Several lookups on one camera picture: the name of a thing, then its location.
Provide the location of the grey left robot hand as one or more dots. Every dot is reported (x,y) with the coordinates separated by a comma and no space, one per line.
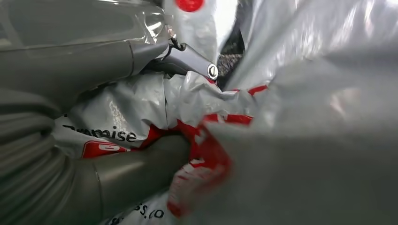
(62,46)

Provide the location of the white package with red circle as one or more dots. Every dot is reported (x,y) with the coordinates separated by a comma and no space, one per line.
(311,124)

